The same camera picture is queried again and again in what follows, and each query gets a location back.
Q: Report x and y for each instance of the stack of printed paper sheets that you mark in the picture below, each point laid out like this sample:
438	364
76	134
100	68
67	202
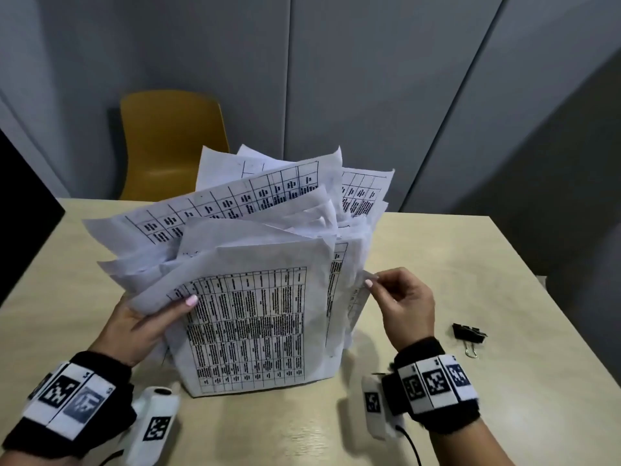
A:
233	213

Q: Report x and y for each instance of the black binder clip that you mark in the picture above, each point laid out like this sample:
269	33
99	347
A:
468	332

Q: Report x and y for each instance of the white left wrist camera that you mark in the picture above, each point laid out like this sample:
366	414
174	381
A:
155	424

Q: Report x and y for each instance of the white paper sheet with table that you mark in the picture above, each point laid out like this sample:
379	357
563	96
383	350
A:
252	330

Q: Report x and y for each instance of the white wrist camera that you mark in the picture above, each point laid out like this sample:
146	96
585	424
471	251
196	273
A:
373	405
155	424

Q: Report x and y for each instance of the person's right hand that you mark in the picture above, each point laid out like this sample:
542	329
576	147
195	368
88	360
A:
410	310

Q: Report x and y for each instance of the black wristband with markers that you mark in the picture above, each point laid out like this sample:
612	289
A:
436	388
73	402

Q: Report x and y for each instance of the black computer tower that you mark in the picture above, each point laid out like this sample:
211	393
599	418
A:
22	223

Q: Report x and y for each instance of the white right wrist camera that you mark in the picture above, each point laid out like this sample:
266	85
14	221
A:
373	405

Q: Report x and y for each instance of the person's left hand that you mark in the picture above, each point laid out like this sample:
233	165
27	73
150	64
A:
131	334

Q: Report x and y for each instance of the yellow plastic chair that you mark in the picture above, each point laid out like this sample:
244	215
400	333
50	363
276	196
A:
170	140

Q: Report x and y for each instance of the black left wristband with markers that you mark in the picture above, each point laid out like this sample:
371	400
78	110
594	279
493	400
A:
73	402

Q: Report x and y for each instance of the black right wristband with markers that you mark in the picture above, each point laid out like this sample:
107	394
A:
436	388

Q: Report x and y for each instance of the person's left forearm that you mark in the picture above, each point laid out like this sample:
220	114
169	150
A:
39	458

